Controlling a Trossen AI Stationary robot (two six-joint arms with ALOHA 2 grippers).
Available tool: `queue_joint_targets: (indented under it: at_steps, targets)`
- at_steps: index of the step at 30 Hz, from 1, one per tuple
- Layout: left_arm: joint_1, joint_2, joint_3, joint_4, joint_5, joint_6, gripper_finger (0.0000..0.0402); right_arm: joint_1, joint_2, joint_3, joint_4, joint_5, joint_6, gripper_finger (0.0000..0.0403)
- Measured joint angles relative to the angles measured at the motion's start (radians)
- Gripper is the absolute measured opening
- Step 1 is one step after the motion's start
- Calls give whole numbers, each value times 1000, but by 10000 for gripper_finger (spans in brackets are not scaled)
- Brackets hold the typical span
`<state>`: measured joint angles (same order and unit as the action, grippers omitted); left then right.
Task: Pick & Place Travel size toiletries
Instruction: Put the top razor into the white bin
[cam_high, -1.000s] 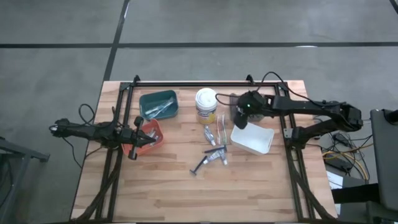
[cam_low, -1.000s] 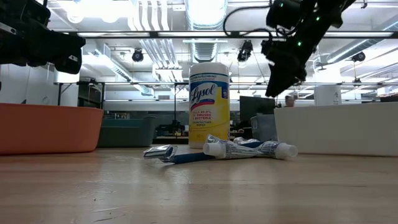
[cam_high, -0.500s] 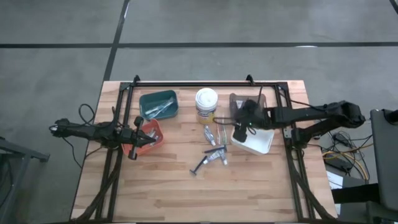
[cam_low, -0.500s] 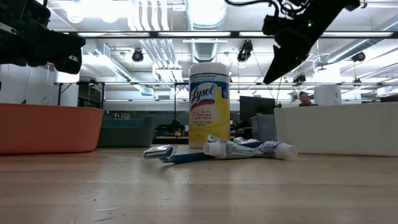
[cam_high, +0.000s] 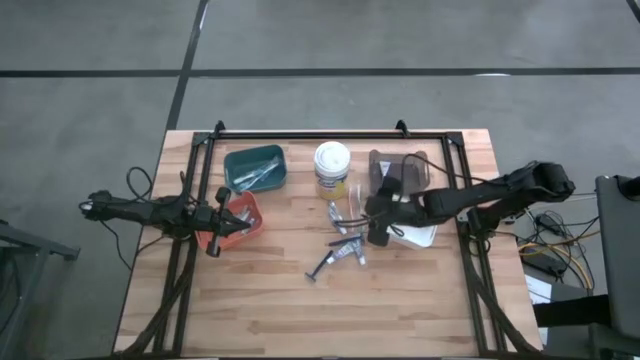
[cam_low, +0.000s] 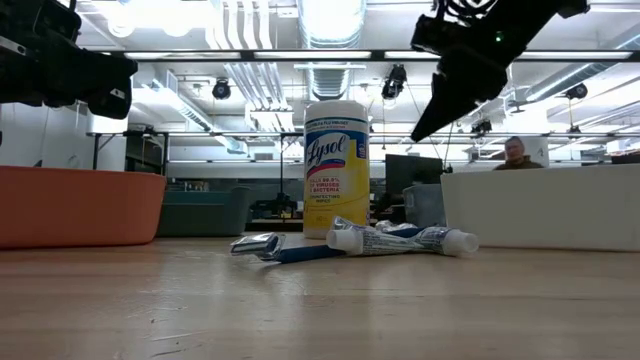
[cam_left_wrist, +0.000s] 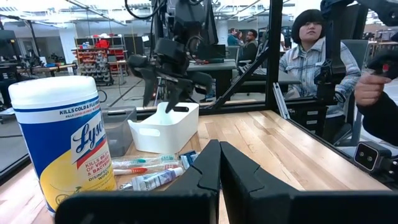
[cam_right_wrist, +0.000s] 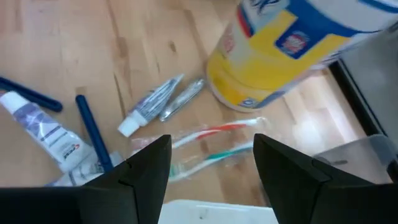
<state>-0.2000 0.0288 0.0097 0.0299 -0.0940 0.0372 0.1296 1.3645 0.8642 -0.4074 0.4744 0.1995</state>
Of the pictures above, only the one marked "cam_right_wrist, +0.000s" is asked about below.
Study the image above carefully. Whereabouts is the yellow white wipes canister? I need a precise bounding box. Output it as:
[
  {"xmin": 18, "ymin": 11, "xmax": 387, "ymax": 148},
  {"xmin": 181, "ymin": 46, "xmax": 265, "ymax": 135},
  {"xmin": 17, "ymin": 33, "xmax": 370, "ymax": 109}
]
[{"xmin": 205, "ymin": 0, "xmax": 398, "ymax": 113}]

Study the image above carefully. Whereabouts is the white plastic bin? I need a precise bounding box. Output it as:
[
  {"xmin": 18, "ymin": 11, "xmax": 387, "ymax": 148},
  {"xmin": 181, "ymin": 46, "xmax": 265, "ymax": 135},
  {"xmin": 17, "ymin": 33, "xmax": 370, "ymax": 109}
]
[{"xmin": 157, "ymin": 134, "xmax": 398, "ymax": 224}]

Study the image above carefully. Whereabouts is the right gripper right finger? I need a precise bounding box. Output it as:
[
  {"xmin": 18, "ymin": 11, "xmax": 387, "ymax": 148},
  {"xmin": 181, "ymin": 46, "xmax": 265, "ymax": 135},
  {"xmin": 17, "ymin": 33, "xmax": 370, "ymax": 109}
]
[{"xmin": 253, "ymin": 133, "xmax": 377, "ymax": 224}]

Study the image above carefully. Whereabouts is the small white toothpaste tube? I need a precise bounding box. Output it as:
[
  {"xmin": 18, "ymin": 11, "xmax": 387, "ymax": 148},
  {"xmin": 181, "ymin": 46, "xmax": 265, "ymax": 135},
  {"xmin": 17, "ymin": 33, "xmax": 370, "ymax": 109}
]
[
  {"xmin": 46, "ymin": 151, "xmax": 125, "ymax": 187},
  {"xmin": 0, "ymin": 90, "xmax": 94, "ymax": 174},
  {"xmin": 117, "ymin": 73, "xmax": 185, "ymax": 138}
]

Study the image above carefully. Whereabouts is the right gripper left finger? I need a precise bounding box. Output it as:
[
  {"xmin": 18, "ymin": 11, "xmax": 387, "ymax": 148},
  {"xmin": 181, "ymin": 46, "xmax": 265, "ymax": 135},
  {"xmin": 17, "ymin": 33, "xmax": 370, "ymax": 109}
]
[{"xmin": 77, "ymin": 134, "xmax": 173, "ymax": 224}]

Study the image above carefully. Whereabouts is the red white toothbrush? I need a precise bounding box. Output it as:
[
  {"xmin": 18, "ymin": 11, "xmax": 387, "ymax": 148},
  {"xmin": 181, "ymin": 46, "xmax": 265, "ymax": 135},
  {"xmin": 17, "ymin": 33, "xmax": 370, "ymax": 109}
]
[{"xmin": 130, "ymin": 116, "xmax": 268, "ymax": 150}]

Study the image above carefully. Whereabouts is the green white toothbrush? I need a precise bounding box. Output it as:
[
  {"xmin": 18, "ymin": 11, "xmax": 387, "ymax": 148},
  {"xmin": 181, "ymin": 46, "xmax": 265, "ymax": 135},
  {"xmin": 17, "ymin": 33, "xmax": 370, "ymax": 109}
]
[{"xmin": 167, "ymin": 139, "xmax": 256, "ymax": 183}]

